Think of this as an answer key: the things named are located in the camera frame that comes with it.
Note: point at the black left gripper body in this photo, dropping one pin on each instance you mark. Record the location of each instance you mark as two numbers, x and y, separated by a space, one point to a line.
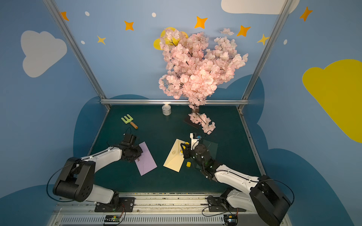
135 154

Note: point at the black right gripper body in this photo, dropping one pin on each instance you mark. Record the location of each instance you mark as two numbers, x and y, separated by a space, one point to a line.
185 149

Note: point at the cream yellow envelope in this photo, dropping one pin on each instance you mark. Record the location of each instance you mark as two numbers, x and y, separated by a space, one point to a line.
175 158

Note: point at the purple envelope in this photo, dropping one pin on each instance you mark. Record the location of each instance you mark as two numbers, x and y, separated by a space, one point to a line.
145 163

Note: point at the dark green envelope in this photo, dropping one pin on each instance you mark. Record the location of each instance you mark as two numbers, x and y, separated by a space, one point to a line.
212 147

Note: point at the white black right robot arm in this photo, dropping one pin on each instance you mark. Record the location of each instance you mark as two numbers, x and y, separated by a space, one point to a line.
256 194

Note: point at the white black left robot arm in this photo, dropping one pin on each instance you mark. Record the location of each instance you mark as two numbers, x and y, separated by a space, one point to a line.
76 178

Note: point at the silver tin can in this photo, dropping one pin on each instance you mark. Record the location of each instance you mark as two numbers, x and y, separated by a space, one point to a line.
166 109

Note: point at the left green circuit board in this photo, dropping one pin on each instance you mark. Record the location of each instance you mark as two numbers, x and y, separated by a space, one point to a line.
112 219

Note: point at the green circuit board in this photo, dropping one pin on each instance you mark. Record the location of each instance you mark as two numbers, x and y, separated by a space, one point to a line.
112 219
230 220

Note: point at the right green circuit board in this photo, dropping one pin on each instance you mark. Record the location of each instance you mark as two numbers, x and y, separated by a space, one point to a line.
230 220

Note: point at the pink cherry blossom tree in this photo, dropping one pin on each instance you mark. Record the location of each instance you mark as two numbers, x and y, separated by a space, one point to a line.
194 71

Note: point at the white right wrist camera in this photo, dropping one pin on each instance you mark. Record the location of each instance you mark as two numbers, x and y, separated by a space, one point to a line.
195 139

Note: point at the yellow-green garden fork wooden handle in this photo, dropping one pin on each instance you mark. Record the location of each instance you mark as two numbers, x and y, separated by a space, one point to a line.
127 119

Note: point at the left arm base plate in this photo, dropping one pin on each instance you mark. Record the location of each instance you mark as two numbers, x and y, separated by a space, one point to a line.
120 204

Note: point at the aluminium front mounting rail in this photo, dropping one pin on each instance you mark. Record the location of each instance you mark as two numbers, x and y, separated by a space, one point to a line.
153 209

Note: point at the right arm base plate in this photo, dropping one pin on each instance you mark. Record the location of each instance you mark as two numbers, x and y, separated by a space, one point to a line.
219 204

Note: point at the left aluminium frame post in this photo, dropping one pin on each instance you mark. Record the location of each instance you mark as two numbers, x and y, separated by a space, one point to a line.
61 23

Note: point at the aluminium frame post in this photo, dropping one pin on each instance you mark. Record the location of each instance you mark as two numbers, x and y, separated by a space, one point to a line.
61 23
281 19

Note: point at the right aluminium frame post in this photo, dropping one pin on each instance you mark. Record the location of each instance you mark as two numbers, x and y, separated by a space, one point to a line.
281 19

